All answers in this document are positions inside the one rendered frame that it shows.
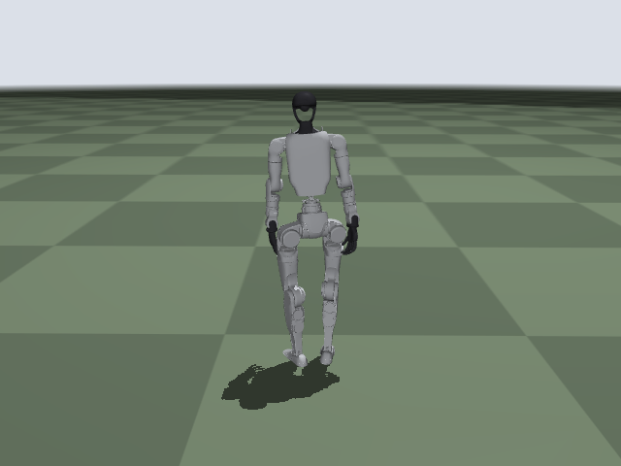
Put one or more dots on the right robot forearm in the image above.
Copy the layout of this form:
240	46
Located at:
349	203

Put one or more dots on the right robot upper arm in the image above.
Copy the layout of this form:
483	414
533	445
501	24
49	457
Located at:
338	143

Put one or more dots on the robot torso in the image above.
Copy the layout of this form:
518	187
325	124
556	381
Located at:
309	172

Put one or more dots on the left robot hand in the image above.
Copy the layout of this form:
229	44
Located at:
272	234

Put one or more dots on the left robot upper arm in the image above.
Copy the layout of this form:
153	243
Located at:
276	147

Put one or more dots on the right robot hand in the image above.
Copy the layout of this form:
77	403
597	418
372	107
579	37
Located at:
352	236

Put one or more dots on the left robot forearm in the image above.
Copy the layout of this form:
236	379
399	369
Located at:
271	205

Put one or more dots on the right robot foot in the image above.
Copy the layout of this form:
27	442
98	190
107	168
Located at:
326	355

